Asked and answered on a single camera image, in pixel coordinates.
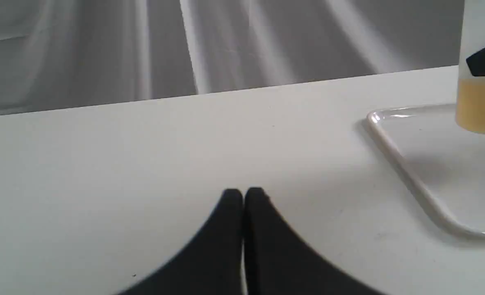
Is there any white plastic tray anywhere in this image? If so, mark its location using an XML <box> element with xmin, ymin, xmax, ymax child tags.
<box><xmin>365</xmin><ymin>103</ymin><xmax>485</xmax><ymax>238</ymax></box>

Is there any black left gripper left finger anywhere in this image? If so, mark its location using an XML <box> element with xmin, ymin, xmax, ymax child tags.
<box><xmin>122</xmin><ymin>189</ymin><xmax>244</xmax><ymax>295</ymax></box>

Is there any grey fabric backdrop curtain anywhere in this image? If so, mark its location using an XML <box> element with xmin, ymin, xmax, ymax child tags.
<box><xmin>0</xmin><ymin>0</ymin><xmax>464</xmax><ymax>115</ymax></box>

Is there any clear plastic squeeze bottle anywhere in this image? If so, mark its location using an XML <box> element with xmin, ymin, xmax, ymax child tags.
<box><xmin>455</xmin><ymin>0</ymin><xmax>485</xmax><ymax>134</ymax></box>

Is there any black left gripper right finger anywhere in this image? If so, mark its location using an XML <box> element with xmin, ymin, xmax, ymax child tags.
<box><xmin>244</xmin><ymin>187</ymin><xmax>378</xmax><ymax>295</ymax></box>

